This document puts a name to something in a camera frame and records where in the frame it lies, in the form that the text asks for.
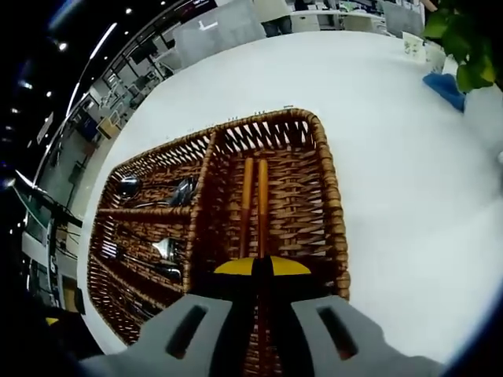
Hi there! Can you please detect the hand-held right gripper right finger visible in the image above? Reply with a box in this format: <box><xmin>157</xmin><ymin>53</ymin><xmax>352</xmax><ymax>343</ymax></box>
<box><xmin>262</xmin><ymin>254</ymin><xmax>445</xmax><ymax>377</ymax></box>

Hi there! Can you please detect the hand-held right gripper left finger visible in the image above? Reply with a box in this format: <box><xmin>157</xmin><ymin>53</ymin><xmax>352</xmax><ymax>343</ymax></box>
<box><xmin>80</xmin><ymin>257</ymin><xmax>263</xmax><ymax>377</ymax></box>

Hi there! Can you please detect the silver metal fork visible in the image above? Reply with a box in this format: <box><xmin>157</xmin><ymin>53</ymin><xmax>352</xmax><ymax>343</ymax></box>
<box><xmin>151</xmin><ymin>236</ymin><xmax>185</xmax><ymax>264</ymax></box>
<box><xmin>155</xmin><ymin>265</ymin><xmax>184</xmax><ymax>282</ymax></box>

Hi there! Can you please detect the brown wicker storage tray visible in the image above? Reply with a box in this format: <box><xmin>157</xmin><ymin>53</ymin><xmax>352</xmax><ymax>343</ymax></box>
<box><xmin>86</xmin><ymin>108</ymin><xmax>351</xmax><ymax>377</ymax></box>

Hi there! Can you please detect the silver metal spoon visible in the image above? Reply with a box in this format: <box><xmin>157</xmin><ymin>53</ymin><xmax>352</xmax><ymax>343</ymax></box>
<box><xmin>116</xmin><ymin>175</ymin><xmax>141</xmax><ymax>200</ymax></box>
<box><xmin>167</xmin><ymin>177</ymin><xmax>199</xmax><ymax>208</ymax></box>

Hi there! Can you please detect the black tripod stand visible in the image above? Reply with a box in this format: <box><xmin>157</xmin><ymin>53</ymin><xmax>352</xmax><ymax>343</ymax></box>
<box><xmin>13</xmin><ymin>168</ymin><xmax>84</xmax><ymax>236</ymax></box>

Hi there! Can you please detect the blue cloth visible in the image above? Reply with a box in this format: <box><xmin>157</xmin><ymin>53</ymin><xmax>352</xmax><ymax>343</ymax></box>
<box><xmin>422</xmin><ymin>72</ymin><xmax>467</xmax><ymax>113</ymax></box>

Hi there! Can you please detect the white printed card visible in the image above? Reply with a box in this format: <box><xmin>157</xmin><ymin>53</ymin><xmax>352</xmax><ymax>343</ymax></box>
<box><xmin>401</xmin><ymin>31</ymin><xmax>428</xmax><ymax>64</ymax></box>

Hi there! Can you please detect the white mesh chair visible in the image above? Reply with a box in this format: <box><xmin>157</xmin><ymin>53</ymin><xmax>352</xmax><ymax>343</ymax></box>
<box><xmin>172</xmin><ymin>0</ymin><xmax>268</xmax><ymax>68</ymax></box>

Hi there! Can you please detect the green plant in white pot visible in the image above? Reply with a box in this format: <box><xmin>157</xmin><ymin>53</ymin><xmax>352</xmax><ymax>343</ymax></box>
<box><xmin>422</xmin><ymin>0</ymin><xmax>503</xmax><ymax>130</ymax></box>

